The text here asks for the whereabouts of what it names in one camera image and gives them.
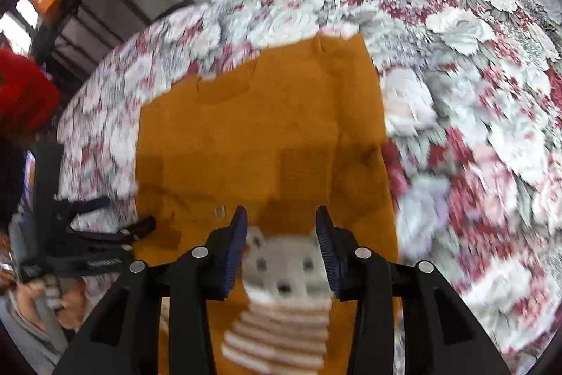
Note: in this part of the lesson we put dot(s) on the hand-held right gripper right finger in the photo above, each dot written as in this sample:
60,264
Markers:
325,243

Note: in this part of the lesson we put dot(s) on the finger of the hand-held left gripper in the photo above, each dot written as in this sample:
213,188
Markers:
88,206
127,231

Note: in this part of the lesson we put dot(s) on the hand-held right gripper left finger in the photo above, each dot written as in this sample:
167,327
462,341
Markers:
235,239

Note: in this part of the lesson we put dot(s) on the mustard knit sweater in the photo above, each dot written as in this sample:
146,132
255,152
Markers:
263,129

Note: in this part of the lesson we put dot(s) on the person's left hand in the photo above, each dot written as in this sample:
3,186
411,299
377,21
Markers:
72,309

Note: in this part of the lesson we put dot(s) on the red bag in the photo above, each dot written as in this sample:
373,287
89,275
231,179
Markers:
22,94

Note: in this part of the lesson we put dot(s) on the floral printed blanket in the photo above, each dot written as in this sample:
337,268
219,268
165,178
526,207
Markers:
465,94

